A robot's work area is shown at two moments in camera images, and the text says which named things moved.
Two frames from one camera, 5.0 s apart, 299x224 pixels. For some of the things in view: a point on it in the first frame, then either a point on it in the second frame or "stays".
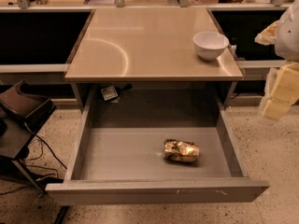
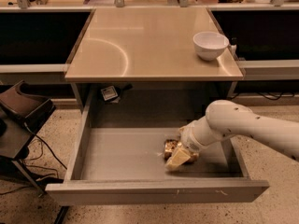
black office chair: (20, 109) stays
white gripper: (288, 37) to (189, 139)
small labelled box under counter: (108, 92) stays
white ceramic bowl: (209, 45) stays
